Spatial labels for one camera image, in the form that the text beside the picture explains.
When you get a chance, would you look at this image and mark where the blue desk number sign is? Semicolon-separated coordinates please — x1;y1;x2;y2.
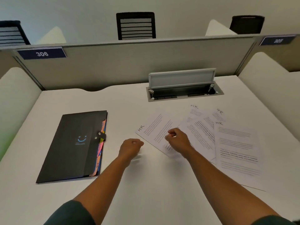
259;35;297;47
17;47;67;60

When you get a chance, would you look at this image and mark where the person's left forearm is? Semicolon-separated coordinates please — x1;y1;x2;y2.
74;156;132;225

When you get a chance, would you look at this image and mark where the black mesh office chair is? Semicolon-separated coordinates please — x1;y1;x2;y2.
0;20;31;47
116;12;157;41

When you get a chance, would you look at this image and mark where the grey desk cable box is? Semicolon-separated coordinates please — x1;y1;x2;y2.
146;81;224;102

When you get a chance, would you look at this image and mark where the person's left hand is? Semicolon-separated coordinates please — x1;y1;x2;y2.
118;138;145;162

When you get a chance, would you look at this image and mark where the grey cable box lid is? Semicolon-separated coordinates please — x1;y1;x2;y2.
148;68;216;90

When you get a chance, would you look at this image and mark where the green right sleeve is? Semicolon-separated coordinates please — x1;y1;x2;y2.
252;215;297;225

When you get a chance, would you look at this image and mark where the person's right hand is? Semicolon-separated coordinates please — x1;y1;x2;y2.
165;128;194;158

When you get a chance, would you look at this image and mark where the black expanding folder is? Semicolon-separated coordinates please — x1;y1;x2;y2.
36;110;108;184

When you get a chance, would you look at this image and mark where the pile of white papers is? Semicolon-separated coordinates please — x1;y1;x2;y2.
178;104;267;192

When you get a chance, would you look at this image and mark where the single white paper sheet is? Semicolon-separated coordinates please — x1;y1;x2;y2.
135;110;186;160

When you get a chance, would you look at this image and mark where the green left sleeve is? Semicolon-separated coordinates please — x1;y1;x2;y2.
44;200;96;225

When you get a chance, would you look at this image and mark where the person's right forearm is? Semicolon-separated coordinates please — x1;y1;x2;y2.
186;148;281;225

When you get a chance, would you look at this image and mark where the green sleeve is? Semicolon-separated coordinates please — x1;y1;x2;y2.
44;200;96;225
252;215;297;225

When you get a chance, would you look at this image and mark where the grey fabric partition panel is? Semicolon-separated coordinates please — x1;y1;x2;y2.
13;36;257;92

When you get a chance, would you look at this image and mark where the white side desk divider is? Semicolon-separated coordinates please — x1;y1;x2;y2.
0;67;42;162
238;52;300;142

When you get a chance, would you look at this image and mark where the beige partition panel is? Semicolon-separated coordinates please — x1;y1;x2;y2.
234;34;300;75
0;50;45;79

